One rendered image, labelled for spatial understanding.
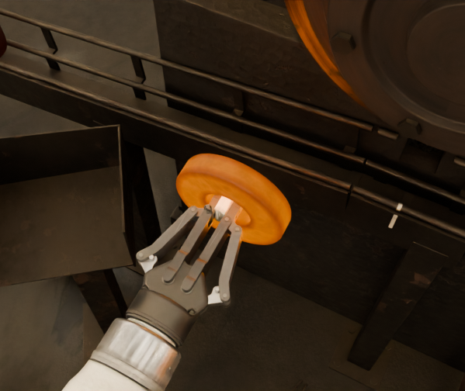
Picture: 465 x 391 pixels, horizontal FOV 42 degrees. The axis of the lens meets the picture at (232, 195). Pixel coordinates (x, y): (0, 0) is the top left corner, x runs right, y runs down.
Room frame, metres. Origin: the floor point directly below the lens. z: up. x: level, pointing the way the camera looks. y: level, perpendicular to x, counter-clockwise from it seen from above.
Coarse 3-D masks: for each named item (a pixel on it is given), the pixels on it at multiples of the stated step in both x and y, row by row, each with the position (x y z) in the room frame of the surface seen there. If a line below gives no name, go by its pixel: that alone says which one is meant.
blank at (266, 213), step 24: (192, 168) 0.42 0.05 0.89; (216, 168) 0.41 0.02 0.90; (240, 168) 0.41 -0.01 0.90; (192, 192) 0.42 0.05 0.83; (216, 192) 0.40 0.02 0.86; (240, 192) 0.38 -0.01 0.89; (264, 192) 0.38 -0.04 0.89; (240, 216) 0.40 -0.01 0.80; (264, 216) 0.37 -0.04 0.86; (288, 216) 0.38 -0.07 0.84; (264, 240) 0.37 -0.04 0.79
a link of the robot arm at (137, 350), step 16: (128, 320) 0.23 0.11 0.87; (112, 336) 0.21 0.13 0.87; (128, 336) 0.21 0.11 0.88; (144, 336) 0.21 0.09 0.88; (160, 336) 0.21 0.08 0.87; (96, 352) 0.20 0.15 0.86; (112, 352) 0.19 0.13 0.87; (128, 352) 0.19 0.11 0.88; (144, 352) 0.19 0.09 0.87; (160, 352) 0.20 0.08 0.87; (176, 352) 0.20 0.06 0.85; (112, 368) 0.18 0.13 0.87; (128, 368) 0.18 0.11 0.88; (144, 368) 0.18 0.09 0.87; (160, 368) 0.18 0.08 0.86; (144, 384) 0.16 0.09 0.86; (160, 384) 0.17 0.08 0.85
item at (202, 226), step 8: (208, 208) 0.38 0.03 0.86; (200, 216) 0.37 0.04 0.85; (208, 216) 0.37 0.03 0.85; (200, 224) 0.36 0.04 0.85; (208, 224) 0.37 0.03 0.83; (192, 232) 0.35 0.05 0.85; (200, 232) 0.35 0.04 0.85; (192, 240) 0.34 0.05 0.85; (200, 240) 0.35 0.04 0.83; (184, 248) 0.33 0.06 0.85; (192, 248) 0.33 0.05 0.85; (176, 256) 0.32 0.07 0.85; (184, 256) 0.32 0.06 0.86; (192, 256) 0.33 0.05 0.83; (176, 264) 0.31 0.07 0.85; (168, 272) 0.29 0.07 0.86; (176, 272) 0.30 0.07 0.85; (168, 280) 0.28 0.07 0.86
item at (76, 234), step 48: (0, 144) 0.59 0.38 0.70; (48, 144) 0.60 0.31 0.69; (96, 144) 0.61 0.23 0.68; (0, 192) 0.57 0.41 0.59; (48, 192) 0.57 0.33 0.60; (96, 192) 0.56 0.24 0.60; (0, 240) 0.47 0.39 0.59; (48, 240) 0.47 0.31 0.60; (96, 240) 0.47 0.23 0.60; (96, 288) 0.48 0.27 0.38; (96, 336) 0.50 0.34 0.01
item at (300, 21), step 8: (288, 0) 0.56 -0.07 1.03; (296, 0) 0.56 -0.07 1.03; (288, 8) 0.56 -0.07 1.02; (296, 8) 0.56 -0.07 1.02; (296, 16) 0.56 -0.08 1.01; (304, 16) 0.55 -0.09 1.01; (296, 24) 0.56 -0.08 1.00; (304, 24) 0.55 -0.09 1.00; (304, 32) 0.55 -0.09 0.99; (312, 32) 0.55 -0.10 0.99; (304, 40) 0.55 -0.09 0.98; (312, 40) 0.54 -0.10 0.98; (312, 48) 0.54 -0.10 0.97; (320, 48) 0.54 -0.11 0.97; (320, 56) 0.54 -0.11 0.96; (320, 64) 0.54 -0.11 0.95; (328, 64) 0.53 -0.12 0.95; (328, 72) 0.53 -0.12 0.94; (336, 72) 0.53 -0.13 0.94; (336, 80) 0.53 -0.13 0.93; (344, 80) 0.52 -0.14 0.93; (344, 88) 0.52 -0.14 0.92; (352, 96) 0.52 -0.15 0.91; (360, 104) 0.51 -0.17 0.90
